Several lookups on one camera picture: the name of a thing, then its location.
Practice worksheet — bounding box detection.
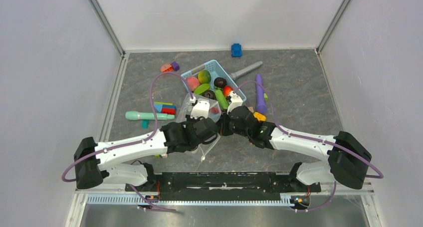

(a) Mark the purple toy microphone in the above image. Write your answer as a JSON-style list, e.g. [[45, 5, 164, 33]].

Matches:
[[255, 74, 267, 115]]

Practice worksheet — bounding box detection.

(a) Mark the dark toy mangosteen lower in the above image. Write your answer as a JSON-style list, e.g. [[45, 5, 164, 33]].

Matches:
[[202, 90, 216, 100]]

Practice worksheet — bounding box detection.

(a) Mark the dark toy mangosteen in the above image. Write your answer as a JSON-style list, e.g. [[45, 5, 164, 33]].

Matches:
[[202, 90, 216, 100], [213, 77, 227, 89]]

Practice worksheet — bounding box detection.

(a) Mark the light blue plastic basket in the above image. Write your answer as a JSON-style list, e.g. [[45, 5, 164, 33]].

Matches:
[[181, 60, 238, 92]]

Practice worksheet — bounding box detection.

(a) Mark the green toy pea pod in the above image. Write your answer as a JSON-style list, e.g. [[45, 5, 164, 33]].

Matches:
[[193, 83, 210, 95]]

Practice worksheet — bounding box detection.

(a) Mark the orange red toy fruit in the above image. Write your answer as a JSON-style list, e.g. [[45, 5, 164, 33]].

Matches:
[[222, 85, 233, 97]]

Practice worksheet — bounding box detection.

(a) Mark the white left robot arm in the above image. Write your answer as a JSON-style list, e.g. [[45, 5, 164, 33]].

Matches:
[[73, 118, 220, 191]]

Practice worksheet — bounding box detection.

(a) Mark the purple toy brick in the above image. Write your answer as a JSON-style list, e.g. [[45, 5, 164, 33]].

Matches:
[[170, 61, 180, 71]]

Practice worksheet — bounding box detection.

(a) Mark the green orange toy mango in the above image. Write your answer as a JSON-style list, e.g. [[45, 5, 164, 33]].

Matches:
[[198, 70, 212, 84]]

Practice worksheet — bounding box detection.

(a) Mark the orange brick stack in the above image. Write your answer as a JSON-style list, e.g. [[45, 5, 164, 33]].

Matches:
[[253, 112, 267, 122]]

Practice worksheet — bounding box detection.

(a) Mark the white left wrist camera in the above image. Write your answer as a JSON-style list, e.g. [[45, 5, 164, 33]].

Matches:
[[189, 97, 210, 119]]

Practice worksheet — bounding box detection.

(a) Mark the mint green toy microphone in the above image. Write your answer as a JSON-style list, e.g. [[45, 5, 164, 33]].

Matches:
[[125, 111, 175, 121]]

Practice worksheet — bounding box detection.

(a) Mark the pink toy peach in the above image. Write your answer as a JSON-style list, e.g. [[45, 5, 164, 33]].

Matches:
[[186, 76, 201, 92]]

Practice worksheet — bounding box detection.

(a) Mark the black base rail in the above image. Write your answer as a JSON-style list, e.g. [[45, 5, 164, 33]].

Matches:
[[136, 172, 321, 201]]

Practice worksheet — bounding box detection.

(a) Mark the orange toy brick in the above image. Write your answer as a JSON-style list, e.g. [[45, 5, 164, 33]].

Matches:
[[160, 63, 173, 72]]

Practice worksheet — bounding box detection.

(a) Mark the green white brick block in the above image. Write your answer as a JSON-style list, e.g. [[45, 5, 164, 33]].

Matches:
[[155, 154, 168, 158]]

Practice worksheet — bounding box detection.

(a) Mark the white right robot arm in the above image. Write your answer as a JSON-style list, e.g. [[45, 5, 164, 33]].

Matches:
[[217, 106, 372, 191]]

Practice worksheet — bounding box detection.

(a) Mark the red toy chili pepper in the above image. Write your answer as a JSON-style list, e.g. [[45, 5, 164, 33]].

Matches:
[[210, 107, 220, 114]]

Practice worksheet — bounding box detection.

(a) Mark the dark toy mangosteen upper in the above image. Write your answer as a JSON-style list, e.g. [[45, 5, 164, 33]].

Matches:
[[213, 77, 227, 89]]

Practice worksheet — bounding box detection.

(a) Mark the multicolour brick stack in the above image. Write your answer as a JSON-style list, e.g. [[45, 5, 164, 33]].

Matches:
[[153, 102, 177, 115]]

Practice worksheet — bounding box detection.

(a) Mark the clear polka dot zip bag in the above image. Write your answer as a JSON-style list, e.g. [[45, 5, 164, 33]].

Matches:
[[176, 93, 221, 162]]

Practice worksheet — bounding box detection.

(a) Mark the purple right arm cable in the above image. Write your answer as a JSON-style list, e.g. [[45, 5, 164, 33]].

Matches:
[[232, 80, 385, 213]]

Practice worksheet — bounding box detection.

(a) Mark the blue toy brick car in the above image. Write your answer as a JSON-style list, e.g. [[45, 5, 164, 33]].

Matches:
[[231, 43, 242, 57]]

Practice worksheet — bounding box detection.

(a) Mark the green toy cucumber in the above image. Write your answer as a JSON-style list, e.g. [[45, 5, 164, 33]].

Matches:
[[214, 89, 229, 110]]

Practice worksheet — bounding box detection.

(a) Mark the teal small block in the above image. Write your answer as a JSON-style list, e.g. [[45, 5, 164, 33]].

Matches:
[[141, 120, 150, 129]]

